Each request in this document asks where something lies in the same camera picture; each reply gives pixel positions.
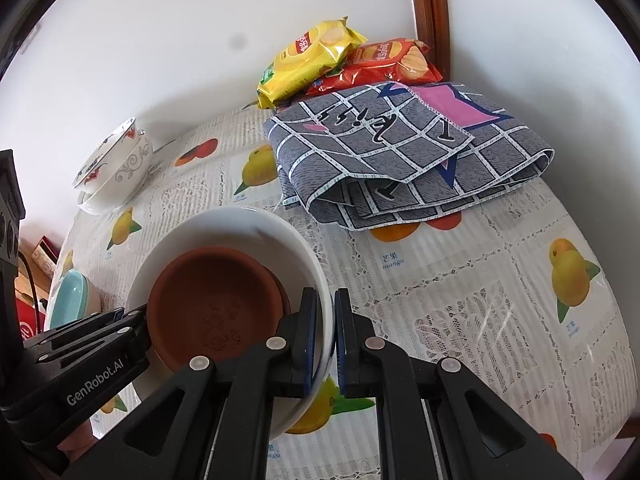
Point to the red chips bag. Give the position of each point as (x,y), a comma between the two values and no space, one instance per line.
(385,60)

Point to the person's left hand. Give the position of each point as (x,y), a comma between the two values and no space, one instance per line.
(75,442)

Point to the yellow chips bag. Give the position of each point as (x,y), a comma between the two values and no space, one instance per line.
(310,55)

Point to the brown clay bowl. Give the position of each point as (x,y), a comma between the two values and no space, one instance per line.
(284,295)
(210,300)

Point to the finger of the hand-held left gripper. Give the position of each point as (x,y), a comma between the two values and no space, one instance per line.
(135,345)
(90,322)

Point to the white shallow bowl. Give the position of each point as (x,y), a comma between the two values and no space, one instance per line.
(240,230)

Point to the white bowl with crane pattern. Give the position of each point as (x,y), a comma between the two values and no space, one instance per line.
(102,152)

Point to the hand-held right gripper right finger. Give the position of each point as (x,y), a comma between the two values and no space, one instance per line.
(341,340)

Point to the brown wooden door frame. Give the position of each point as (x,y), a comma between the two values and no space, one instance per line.
(430,10)

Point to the fruit print tablecloth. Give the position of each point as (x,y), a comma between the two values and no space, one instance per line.
(500,310)

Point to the red box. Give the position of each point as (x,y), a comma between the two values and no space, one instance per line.
(27,320)

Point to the large white bowl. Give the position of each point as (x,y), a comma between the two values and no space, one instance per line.
(130,170)

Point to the grey checked cloth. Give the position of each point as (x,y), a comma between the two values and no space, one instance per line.
(400,150)

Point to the blue bowl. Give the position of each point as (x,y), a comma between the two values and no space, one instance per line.
(67,300)

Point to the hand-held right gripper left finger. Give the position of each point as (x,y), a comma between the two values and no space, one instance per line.
(311,340)

